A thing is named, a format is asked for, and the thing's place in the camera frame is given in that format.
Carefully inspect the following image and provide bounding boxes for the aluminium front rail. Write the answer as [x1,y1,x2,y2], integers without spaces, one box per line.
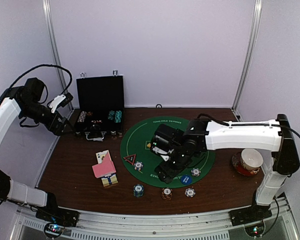
[8,197,300,240]

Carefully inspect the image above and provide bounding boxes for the black poker chip case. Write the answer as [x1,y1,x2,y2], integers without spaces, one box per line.
[74,75,125,142]

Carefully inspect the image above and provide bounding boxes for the teal chips in case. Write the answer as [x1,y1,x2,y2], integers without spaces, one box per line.
[107,110,123,123]

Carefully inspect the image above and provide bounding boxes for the blue small blind button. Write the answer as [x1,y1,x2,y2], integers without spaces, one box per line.
[180,175,193,185]

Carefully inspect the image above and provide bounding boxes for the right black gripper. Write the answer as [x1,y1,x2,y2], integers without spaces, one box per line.
[155,147,193,184]

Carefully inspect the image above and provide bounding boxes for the blue yellow card box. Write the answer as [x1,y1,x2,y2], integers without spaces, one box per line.
[101,173,119,187]

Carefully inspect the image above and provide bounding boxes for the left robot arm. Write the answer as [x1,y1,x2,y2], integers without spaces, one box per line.
[0,86,73,222]

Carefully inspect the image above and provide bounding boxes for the white patterned teacup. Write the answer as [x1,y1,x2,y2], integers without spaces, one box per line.
[240,148,264,171]

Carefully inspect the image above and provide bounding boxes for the blue pink chip stack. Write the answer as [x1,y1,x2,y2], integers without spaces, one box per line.
[184,188,196,198]

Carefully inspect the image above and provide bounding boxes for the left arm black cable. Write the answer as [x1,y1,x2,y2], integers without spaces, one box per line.
[2,64,73,101]

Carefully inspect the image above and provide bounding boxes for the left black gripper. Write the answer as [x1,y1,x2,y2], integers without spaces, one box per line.
[19,100,75,136]

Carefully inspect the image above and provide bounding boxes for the right aluminium frame post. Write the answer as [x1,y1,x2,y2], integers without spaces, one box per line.
[231,0,263,115]

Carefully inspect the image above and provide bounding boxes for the aluminium frame post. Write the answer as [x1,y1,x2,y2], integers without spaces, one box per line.
[231,0,263,115]
[41,0,74,112]

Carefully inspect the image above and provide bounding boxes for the round green poker mat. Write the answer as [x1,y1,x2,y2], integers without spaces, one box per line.
[120,116,216,189]

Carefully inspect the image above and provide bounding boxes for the red black chip stack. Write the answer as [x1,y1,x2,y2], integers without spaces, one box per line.
[161,187,173,200]

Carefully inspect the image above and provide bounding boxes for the blue pink chips in case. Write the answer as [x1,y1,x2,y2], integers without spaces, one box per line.
[77,111,87,123]

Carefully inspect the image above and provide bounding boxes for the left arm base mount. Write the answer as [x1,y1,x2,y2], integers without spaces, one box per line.
[35,206,80,227]

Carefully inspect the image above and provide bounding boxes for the black red triangular button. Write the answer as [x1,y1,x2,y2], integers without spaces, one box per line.
[123,154,137,166]

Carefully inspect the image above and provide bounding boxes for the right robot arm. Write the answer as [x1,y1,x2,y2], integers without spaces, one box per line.
[150,113,300,221]

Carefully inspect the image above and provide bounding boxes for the blue green chip stack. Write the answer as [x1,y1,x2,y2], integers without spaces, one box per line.
[133,184,144,198]

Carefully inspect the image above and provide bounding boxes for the ace of spades card pack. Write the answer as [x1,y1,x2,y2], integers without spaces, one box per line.
[95,150,112,164]

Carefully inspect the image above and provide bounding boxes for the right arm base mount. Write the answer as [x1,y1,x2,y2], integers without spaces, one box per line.
[229,205,272,226]

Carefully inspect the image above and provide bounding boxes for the blue pink chips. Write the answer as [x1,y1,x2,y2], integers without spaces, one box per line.
[77,111,87,123]
[134,161,144,171]
[191,168,201,177]

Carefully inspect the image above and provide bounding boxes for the pink backed card deck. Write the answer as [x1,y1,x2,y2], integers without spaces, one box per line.
[92,160,117,179]

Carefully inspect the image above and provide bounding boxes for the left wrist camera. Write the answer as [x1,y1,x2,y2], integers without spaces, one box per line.
[47,92,73,113]

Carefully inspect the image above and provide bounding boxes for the left aluminium frame post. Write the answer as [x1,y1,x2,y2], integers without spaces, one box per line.
[41,0,74,112]

